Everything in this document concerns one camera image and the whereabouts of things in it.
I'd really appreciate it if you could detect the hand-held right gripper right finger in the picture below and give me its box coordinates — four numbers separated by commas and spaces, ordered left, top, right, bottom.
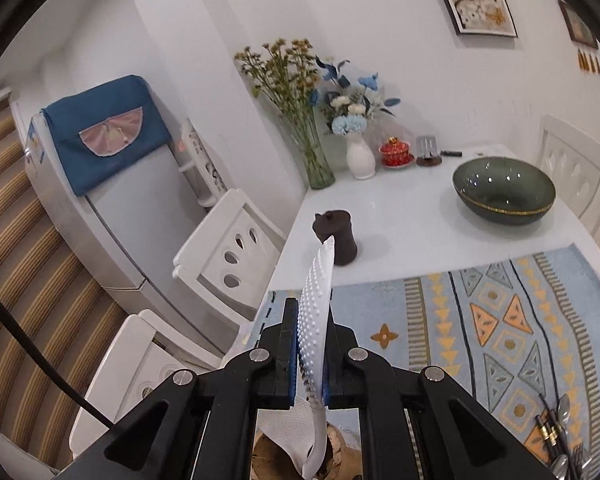
322, 310, 556, 480

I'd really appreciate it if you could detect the blue fridge cover cloth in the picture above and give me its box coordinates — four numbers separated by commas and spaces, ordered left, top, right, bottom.
41, 75, 173, 197

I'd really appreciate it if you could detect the bamboo utensil holder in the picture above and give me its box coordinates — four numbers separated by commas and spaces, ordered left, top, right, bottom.
252, 422, 366, 480

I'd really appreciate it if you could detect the blue and white flower bouquet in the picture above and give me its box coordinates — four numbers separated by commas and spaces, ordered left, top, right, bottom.
312, 55, 402, 137

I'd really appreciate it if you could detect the white refrigerator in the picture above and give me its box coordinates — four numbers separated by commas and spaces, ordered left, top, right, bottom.
22, 110, 246, 356

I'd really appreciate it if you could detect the blue patterned table mat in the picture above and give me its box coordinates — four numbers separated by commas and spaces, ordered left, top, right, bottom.
240, 242, 600, 480

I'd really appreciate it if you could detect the black cable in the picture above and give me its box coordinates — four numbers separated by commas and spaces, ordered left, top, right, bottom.
0, 277, 118, 433

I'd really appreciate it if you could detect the white storage rack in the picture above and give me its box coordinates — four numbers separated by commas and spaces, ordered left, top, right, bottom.
177, 117, 228, 208

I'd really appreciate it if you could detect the white ceramic vase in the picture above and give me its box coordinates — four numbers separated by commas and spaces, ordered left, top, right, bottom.
346, 132, 377, 181

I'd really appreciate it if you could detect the silver holder on wooden base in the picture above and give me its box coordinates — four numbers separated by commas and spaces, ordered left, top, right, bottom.
416, 135, 443, 167

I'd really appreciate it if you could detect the red lidded teacup with saucer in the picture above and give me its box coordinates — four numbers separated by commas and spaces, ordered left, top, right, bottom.
379, 136, 416, 170

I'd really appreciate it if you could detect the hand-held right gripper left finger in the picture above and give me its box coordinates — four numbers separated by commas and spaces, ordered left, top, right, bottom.
55, 297, 301, 480

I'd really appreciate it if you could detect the dark green ceramic bowl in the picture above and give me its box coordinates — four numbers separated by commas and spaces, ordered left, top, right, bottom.
452, 156, 557, 226

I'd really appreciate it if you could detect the clear glass vase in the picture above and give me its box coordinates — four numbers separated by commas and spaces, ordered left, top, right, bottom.
280, 107, 337, 191

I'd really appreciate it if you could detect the white dining chair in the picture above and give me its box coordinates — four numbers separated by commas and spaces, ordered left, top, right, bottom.
537, 115, 600, 241
70, 310, 261, 461
172, 189, 286, 331

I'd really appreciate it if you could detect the dark brown clay pot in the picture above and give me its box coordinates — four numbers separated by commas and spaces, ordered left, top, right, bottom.
313, 209, 358, 266

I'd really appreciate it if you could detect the dried yellow flower bunch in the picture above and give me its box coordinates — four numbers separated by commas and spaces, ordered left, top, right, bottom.
234, 37, 321, 121

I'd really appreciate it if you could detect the small dark framed picture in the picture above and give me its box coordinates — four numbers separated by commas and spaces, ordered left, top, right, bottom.
558, 0, 599, 50

